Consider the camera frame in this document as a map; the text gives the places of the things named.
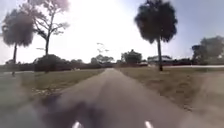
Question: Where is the distant row of trees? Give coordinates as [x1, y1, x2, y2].
[0, 49, 149, 73]

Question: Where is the grey paved path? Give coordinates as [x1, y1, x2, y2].
[31, 67, 201, 128]

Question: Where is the low pale building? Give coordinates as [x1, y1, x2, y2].
[146, 54, 174, 66]

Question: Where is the dry grass field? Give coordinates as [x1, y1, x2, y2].
[115, 66, 224, 114]

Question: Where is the dry grass strip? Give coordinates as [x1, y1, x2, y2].
[18, 68, 107, 101]

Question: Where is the tall palm tree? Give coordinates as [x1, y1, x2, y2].
[134, 0, 179, 72]

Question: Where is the dark bush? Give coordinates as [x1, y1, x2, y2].
[33, 54, 65, 73]

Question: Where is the bare-branched tree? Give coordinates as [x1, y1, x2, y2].
[27, 0, 71, 73]

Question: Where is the robot's own part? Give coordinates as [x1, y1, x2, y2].
[143, 120, 155, 128]
[71, 120, 84, 128]

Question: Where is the clump of dark trees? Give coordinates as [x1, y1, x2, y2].
[191, 35, 224, 66]

